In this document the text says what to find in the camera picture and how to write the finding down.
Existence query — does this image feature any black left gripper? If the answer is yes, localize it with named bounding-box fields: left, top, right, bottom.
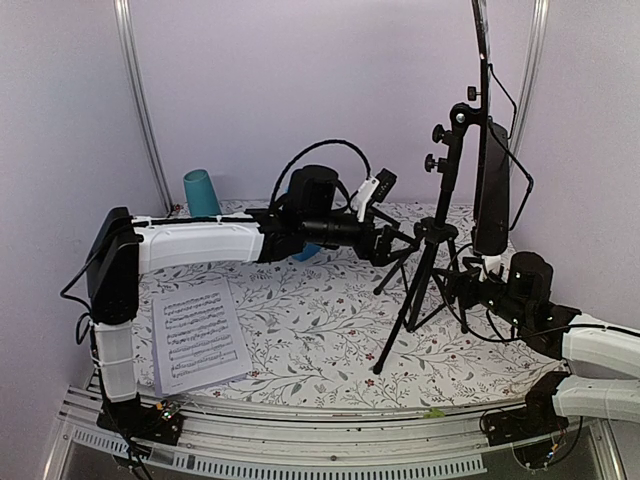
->
left=304, top=204, right=422, bottom=266

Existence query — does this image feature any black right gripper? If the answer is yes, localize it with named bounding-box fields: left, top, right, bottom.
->
left=433, top=256, right=530, bottom=330

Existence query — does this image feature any black music stand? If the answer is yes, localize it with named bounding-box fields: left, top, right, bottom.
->
left=372, top=1, right=522, bottom=375

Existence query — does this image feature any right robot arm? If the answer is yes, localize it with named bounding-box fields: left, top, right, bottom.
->
left=436, top=251, right=639, bottom=446

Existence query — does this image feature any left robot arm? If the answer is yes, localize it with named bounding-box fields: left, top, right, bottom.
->
left=81, top=165, right=417, bottom=445

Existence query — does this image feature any blue metronome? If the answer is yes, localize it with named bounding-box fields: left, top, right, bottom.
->
left=291, top=244, right=321, bottom=262

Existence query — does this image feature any floral table mat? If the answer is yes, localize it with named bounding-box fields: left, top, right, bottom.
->
left=113, top=199, right=566, bottom=409

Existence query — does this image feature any green tape piece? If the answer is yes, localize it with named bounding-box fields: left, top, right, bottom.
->
left=423, top=408, right=446, bottom=419

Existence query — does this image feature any teal ceramic vase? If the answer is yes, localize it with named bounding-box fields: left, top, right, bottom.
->
left=183, top=169, right=221, bottom=217

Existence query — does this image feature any sheet music booklet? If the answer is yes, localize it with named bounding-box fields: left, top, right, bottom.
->
left=152, top=277, right=252, bottom=397

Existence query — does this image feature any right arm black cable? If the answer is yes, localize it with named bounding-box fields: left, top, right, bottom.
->
left=444, top=244, right=576, bottom=344

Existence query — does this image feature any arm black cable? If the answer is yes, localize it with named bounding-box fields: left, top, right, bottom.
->
left=269, top=139, right=374, bottom=201
left=444, top=244, right=576, bottom=344

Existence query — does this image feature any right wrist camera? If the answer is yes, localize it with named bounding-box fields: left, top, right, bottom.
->
left=463, top=255, right=504, bottom=282

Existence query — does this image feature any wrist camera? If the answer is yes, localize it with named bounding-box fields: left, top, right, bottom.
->
left=349, top=168, right=397, bottom=223
left=463, top=255, right=504, bottom=282

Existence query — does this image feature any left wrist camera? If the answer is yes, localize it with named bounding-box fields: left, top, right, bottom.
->
left=349, top=168, right=397, bottom=223

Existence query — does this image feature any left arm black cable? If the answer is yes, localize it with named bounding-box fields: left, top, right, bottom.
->
left=269, top=139, right=374, bottom=201

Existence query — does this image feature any aluminium frame post right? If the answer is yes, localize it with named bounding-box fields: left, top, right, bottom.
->
left=511, top=0, right=550, bottom=156

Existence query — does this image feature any aluminium front rail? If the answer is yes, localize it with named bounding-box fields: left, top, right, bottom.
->
left=43, top=385, right=631, bottom=479

